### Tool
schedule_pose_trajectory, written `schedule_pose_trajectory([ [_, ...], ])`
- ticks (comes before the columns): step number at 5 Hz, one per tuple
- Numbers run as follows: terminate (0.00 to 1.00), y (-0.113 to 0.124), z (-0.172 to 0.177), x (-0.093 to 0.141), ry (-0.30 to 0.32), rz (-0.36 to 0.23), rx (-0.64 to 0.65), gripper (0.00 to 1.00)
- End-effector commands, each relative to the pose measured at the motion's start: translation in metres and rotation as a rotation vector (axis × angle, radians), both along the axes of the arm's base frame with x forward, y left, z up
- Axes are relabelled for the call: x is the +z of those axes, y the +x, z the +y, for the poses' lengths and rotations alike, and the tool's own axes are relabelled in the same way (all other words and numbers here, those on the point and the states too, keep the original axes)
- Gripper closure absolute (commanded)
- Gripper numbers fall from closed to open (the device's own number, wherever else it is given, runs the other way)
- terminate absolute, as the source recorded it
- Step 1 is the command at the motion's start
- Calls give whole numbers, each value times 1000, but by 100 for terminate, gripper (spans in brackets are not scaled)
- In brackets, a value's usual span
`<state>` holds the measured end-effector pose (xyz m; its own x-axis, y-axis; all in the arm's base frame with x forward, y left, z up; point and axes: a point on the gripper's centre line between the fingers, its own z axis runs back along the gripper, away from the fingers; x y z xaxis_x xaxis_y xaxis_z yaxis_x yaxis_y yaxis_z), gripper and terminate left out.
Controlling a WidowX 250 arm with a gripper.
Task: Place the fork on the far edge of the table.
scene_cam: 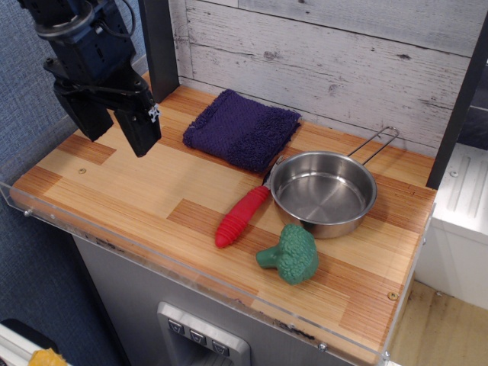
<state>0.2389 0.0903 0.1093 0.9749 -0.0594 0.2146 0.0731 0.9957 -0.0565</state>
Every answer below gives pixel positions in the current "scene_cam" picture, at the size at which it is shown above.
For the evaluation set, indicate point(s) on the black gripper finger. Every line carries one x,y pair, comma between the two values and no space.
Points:
91,118
138,117

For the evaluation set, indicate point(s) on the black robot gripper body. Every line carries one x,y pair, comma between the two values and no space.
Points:
93,49

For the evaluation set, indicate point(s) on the red handled metal fork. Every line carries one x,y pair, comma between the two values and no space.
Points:
237,219

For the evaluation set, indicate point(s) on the silver metal pan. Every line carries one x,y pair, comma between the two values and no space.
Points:
326,193

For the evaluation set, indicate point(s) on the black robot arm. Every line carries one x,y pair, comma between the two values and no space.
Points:
36,11

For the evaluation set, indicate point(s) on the purple folded towel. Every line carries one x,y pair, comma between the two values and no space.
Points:
243,132

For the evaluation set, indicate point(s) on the grey toy fridge cabinet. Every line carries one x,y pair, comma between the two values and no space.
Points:
131,293

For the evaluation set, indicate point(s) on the green toy broccoli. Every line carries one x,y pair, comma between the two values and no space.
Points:
295,256

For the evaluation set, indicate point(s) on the silver dispenser button panel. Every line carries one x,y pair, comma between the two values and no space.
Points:
193,341

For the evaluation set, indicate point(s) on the yellow object bottom left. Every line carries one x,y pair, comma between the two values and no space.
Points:
46,357

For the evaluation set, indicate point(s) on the clear acrylic edge guard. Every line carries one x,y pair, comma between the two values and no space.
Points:
349,309

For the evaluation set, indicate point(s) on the dark vertical post left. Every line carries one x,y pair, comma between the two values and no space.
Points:
160,47

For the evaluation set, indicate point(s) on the dark vertical post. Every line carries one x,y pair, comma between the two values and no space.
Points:
461,107
160,47

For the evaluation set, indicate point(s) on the dark vertical post right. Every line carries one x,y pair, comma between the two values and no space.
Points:
461,107

